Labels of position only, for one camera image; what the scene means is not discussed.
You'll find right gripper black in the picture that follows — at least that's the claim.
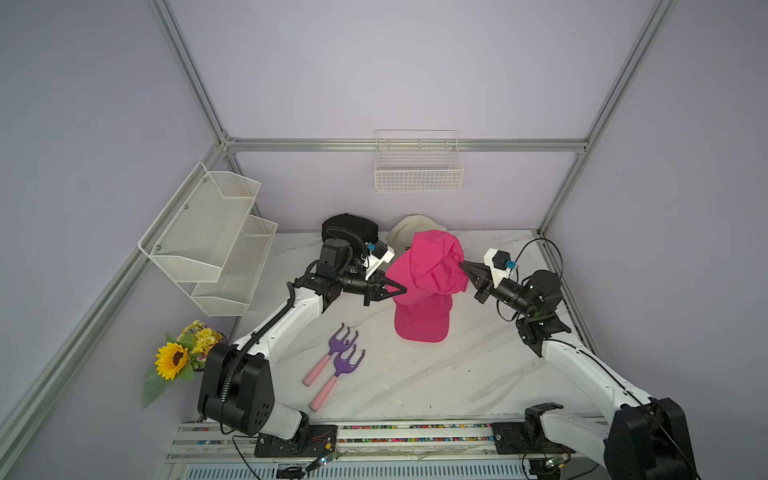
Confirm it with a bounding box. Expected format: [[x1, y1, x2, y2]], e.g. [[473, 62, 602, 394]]
[[461, 262, 534, 318]]

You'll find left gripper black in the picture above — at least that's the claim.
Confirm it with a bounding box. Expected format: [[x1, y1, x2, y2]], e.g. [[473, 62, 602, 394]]
[[337, 269, 406, 307]]

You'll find pink cap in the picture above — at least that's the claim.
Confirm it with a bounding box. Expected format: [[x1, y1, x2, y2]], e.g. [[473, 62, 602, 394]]
[[394, 292, 453, 343], [386, 230, 468, 298]]

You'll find cream Colorado cap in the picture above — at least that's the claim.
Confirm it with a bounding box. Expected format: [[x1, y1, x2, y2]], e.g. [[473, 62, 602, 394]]
[[386, 215, 446, 256]]

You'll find black cap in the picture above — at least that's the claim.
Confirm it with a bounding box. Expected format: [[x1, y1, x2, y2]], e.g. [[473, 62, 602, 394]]
[[321, 213, 379, 243]]

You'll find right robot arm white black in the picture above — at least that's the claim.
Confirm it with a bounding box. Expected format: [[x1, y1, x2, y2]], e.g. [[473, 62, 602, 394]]
[[460, 261, 699, 479]]

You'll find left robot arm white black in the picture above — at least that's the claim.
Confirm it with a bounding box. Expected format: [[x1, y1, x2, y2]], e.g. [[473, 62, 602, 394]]
[[197, 238, 407, 447]]

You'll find purple pink garden fork upper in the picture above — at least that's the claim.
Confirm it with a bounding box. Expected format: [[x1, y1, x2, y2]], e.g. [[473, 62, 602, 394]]
[[302, 323, 359, 387]]

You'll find white two-tier mesh shelf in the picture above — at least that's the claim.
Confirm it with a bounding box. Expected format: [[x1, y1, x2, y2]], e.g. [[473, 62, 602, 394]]
[[138, 163, 277, 317]]

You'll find sunflower bouquet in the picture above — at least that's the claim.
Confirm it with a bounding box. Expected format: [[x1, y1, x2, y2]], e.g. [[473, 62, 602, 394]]
[[141, 320, 227, 409]]

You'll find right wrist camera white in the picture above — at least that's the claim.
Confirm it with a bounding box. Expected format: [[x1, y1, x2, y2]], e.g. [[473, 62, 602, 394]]
[[483, 248, 517, 287]]

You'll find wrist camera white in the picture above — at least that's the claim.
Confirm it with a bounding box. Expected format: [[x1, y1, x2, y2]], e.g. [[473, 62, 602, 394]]
[[483, 248, 517, 287], [364, 241, 395, 280]]

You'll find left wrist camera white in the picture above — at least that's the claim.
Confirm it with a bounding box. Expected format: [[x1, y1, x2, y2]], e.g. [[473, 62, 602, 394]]
[[364, 241, 395, 280]]

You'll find white wire wall basket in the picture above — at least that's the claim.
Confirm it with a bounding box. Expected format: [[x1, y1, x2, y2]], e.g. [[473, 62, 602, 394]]
[[374, 129, 464, 194]]

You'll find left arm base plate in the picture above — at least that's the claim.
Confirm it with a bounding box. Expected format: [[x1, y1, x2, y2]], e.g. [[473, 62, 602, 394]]
[[253, 423, 339, 458]]

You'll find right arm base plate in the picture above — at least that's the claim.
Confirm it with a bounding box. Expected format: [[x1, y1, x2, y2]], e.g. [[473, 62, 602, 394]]
[[491, 402, 573, 455]]

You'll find aluminium front rail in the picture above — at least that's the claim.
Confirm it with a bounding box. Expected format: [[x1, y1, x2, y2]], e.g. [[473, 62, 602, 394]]
[[159, 418, 609, 479]]

